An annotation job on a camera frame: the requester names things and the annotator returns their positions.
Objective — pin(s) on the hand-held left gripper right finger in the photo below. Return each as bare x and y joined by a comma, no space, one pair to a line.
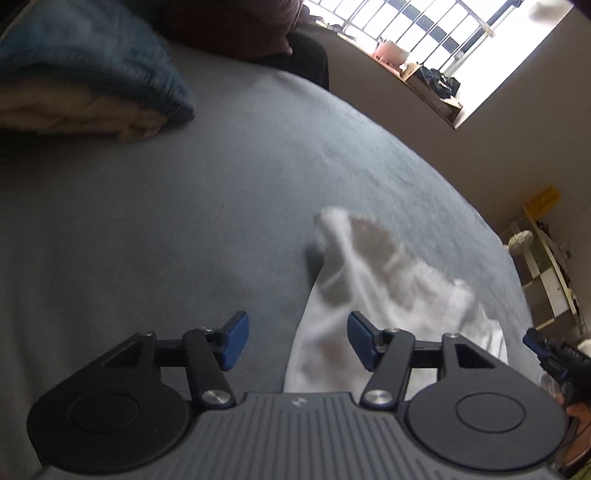
362,340

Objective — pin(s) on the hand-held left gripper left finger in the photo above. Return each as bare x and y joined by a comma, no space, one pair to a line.
233,344

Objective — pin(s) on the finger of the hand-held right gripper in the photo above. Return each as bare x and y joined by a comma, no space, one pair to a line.
547,357

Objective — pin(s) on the white shirt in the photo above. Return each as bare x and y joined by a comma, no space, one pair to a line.
369,277

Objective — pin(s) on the person's right hand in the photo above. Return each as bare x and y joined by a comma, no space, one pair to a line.
577,429

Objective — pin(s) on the grey bed blanket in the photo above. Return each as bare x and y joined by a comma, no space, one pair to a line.
184,207

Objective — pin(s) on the yellow paper note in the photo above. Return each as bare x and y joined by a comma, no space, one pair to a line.
544,199

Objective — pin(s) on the cardboard box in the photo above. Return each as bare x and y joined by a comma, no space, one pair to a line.
438,106

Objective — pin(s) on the dark cloth bundle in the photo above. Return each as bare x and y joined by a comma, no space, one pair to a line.
438,83

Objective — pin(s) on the folded beige cloth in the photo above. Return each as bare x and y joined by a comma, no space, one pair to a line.
69,115

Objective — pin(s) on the pink pot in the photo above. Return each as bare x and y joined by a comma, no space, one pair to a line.
391,51

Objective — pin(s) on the barred window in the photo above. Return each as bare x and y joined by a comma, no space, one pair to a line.
508,46

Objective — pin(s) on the folded blue jeans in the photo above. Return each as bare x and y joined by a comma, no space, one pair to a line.
92,55

